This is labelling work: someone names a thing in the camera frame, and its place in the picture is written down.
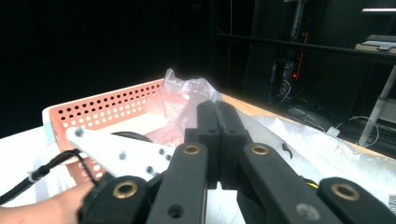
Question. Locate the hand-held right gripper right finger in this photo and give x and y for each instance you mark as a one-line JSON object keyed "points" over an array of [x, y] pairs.
{"points": [[232, 130]]}

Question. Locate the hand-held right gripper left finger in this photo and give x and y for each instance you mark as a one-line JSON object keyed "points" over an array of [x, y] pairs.
{"points": [[208, 124]]}

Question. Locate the pink perforated plastic basket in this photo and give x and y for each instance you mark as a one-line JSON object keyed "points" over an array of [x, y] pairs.
{"points": [[102, 109]]}

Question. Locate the clear smiley plastic bag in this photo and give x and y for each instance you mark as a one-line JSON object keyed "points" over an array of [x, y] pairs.
{"points": [[311, 140]]}

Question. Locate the white power adapter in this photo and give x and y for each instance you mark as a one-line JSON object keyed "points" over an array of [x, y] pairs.
{"points": [[333, 131]]}

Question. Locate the grey metal stand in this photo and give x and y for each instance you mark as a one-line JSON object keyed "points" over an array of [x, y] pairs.
{"points": [[297, 18]]}

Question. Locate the wooden desk top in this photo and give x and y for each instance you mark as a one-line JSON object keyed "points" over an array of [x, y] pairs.
{"points": [[367, 47]]}

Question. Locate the black metal rail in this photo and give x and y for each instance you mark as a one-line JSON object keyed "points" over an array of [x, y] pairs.
{"points": [[280, 43]]}

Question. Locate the white metal desk frame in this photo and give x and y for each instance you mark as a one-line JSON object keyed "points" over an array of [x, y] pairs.
{"points": [[378, 105]]}

